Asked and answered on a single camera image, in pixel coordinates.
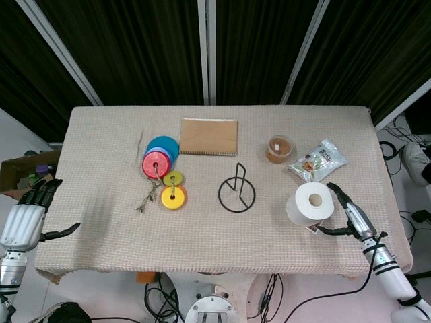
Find small green disc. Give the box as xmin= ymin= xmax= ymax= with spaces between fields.
xmin=162 ymin=170 xmax=185 ymax=186

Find black floor cables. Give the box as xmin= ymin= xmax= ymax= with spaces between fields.
xmin=143 ymin=272 xmax=189 ymax=323

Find silver snack bag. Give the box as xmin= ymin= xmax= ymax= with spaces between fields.
xmin=286 ymin=137 xmax=349 ymax=183

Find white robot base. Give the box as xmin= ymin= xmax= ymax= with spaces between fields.
xmin=158 ymin=271 xmax=270 ymax=323

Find beige woven tablecloth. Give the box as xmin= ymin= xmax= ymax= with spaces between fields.
xmin=34 ymin=106 xmax=413 ymax=285

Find cardboard box with clutter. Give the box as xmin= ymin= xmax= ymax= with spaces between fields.
xmin=0 ymin=149 xmax=61 ymax=202

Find clear jar with brown contents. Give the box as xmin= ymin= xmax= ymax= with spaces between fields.
xmin=265 ymin=133 xmax=294 ymax=165

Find jute string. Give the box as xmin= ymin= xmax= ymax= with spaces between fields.
xmin=135 ymin=131 xmax=176 ymax=213

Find white toilet paper roll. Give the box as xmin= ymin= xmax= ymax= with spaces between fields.
xmin=286 ymin=182 xmax=335 ymax=227

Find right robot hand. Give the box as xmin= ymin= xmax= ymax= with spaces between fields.
xmin=317 ymin=182 xmax=378 ymax=240

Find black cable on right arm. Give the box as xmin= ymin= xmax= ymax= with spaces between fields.
xmin=247 ymin=231 xmax=389 ymax=323

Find light blue disc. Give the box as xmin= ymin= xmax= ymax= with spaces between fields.
xmin=146 ymin=146 xmax=175 ymax=168

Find black shoe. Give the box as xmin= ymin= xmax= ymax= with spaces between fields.
xmin=28 ymin=301 xmax=92 ymax=323

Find brown spiral notebook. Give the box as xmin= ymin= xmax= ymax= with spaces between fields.
xmin=179 ymin=117 xmax=239 ymax=157

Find black wire stand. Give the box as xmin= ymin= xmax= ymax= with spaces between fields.
xmin=218 ymin=162 xmax=257 ymax=213

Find yellow disc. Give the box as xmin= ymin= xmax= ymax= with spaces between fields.
xmin=160 ymin=184 xmax=188 ymax=211

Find large blue disc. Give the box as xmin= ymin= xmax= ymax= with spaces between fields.
xmin=145 ymin=135 xmax=179 ymax=169

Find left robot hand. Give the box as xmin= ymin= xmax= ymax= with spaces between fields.
xmin=0 ymin=178 xmax=81 ymax=252

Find red disc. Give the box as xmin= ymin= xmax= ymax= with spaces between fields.
xmin=141 ymin=151 xmax=172 ymax=179

